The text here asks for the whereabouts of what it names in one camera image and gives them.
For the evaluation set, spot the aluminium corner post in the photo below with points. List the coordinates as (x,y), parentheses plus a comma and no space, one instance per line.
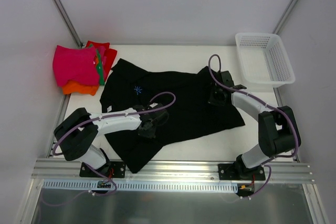
(285,16)
(68,23)

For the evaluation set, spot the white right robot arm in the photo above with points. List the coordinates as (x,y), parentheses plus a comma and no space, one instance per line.
(278,134)

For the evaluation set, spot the left aluminium corner post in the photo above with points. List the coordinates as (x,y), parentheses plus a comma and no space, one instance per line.
(68,23)

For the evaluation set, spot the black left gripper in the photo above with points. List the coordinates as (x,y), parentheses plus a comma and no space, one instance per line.
(159,115)

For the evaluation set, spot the right aluminium corner post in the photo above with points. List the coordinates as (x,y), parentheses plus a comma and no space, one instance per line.
(285,16)

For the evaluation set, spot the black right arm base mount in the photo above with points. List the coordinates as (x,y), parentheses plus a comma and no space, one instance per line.
(238,171)

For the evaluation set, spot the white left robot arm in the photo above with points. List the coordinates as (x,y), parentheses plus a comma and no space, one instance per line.
(76,133)

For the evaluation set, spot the black t shirt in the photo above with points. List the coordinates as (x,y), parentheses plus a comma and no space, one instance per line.
(191,115)

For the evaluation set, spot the aluminium front rail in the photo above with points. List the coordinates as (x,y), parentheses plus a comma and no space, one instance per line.
(175,171)

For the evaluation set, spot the magenta folded t shirt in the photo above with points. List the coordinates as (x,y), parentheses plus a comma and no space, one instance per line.
(64,58)

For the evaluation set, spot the red folded t shirt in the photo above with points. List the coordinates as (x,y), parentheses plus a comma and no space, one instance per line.
(107,54)

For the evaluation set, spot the white slotted cable duct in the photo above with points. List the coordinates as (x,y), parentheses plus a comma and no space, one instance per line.
(122,185)

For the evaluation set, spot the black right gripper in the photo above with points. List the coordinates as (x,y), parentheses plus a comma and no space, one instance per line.
(217,97)

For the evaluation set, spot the orange folded t shirt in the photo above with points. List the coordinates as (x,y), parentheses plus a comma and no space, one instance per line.
(78,89)

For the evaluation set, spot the white plastic basket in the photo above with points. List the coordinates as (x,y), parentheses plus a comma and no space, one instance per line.
(263,61)

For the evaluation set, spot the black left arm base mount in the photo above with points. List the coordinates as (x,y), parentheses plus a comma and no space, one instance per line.
(105,169)

